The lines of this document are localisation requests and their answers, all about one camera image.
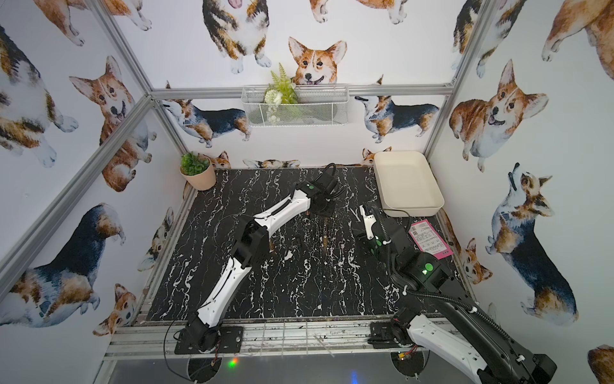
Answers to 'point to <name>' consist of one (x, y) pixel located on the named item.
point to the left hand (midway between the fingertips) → (333, 208)
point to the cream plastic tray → (408, 186)
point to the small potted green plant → (197, 170)
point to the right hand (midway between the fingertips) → (359, 227)
